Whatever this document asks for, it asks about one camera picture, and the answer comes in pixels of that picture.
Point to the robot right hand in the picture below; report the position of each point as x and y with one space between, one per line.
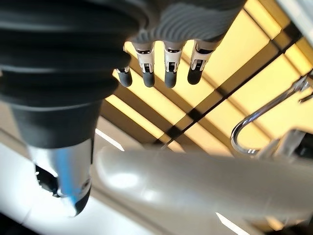
61 61

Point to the white linear ceiling light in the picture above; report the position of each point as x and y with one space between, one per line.
230 224
110 139

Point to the chrome gooseneck faucet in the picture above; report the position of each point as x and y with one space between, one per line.
247 122

